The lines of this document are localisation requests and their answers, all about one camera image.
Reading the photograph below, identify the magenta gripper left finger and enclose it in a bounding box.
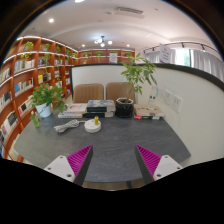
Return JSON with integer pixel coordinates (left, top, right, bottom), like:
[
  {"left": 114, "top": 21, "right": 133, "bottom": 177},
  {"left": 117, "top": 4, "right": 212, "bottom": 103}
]
[{"left": 45, "top": 145, "right": 93, "bottom": 186}]

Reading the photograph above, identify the dark stacked books centre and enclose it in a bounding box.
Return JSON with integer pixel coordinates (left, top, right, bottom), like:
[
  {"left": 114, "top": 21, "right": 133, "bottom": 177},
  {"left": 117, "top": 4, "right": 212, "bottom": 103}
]
[{"left": 85, "top": 100, "right": 116, "bottom": 118}]

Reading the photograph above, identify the white hanging sign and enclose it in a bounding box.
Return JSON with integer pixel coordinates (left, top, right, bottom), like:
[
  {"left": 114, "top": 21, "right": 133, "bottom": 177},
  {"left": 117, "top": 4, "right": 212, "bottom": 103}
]
[{"left": 159, "top": 44, "right": 171, "bottom": 64}]

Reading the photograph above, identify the ceiling lamp cluster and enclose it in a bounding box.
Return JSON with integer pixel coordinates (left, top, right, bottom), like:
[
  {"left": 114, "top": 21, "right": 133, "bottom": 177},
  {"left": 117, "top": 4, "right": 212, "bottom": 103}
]
[{"left": 94, "top": 36, "right": 112, "bottom": 47}]

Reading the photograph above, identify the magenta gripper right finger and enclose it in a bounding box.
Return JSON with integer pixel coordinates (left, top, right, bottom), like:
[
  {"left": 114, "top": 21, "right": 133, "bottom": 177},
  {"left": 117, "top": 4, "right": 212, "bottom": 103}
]
[{"left": 135, "top": 145, "right": 182, "bottom": 184}]

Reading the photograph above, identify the left tan chair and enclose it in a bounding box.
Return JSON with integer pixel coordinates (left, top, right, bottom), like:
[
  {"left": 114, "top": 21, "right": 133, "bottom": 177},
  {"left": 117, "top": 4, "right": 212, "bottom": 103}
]
[{"left": 73, "top": 83, "right": 104, "bottom": 103}]

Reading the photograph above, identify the tall plant in black pot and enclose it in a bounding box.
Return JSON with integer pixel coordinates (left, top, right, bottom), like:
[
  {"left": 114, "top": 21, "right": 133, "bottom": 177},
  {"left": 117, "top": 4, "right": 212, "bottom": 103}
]
[{"left": 115, "top": 53, "right": 157, "bottom": 118}]

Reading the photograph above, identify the white wall socket far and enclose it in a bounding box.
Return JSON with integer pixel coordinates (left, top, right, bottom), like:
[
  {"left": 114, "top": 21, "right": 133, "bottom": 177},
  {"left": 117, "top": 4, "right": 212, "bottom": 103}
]
[{"left": 163, "top": 89, "right": 173, "bottom": 105}]

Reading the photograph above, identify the white round charger base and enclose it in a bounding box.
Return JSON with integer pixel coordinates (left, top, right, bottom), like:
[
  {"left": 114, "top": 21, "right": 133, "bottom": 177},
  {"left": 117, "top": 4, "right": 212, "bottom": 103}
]
[{"left": 84, "top": 119, "right": 101, "bottom": 133}]

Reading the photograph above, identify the white wall socket near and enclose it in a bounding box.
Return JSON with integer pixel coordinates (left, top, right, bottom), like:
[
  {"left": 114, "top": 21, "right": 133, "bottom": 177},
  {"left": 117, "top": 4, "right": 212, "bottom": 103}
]
[{"left": 171, "top": 95, "right": 182, "bottom": 112}]

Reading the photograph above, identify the white coiled cable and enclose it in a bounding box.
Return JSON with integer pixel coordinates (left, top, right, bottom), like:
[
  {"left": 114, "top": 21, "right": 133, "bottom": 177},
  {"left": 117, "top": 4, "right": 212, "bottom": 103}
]
[{"left": 53, "top": 119, "right": 86, "bottom": 134}]

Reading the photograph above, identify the small yellow bottle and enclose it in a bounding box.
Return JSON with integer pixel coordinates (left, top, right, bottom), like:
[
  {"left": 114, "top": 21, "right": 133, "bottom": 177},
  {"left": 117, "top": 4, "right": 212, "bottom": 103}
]
[{"left": 94, "top": 116, "right": 99, "bottom": 125}]

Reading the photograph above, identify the tan chair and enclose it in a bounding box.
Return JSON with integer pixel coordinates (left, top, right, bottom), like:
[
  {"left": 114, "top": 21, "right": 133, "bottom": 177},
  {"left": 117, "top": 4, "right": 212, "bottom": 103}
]
[
  {"left": 106, "top": 82, "right": 135, "bottom": 101},
  {"left": 73, "top": 83, "right": 104, "bottom": 103}
]

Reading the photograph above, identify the white book on left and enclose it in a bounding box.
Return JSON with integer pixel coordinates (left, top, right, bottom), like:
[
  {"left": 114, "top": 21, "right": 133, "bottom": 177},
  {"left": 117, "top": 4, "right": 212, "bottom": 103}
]
[{"left": 58, "top": 103, "right": 87, "bottom": 118}]

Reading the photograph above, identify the book stack on right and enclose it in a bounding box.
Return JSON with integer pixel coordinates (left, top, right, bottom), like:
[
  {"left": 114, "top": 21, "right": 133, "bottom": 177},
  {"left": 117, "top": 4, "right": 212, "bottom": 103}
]
[{"left": 134, "top": 104, "right": 165, "bottom": 120}]

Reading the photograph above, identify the white wall socket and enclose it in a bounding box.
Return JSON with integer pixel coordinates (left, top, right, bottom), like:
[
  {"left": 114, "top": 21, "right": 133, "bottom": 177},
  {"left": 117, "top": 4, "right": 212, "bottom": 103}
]
[
  {"left": 171, "top": 95, "right": 182, "bottom": 112},
  {"left": 163, "top": 89, "right": 173, "bottom": 105}
]

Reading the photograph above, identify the green plant in white pot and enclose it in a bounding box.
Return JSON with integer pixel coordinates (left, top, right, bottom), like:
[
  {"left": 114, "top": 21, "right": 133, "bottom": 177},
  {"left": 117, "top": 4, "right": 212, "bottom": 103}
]
[{"left": 30, "top": 83, "right": 67, "bottom": 127}]

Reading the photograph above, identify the right tan chair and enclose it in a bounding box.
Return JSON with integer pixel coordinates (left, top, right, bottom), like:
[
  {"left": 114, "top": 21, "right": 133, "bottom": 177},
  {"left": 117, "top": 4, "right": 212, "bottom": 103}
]
[{"left": 106, "top": 82, "right": 135, "bottom": 101}]

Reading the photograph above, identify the orange wooden bookshelf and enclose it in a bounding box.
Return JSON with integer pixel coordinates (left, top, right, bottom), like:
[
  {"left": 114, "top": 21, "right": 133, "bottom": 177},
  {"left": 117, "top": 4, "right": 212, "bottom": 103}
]
[{"left": 0, "top": 35, "right": 79, "bottom": 158}]

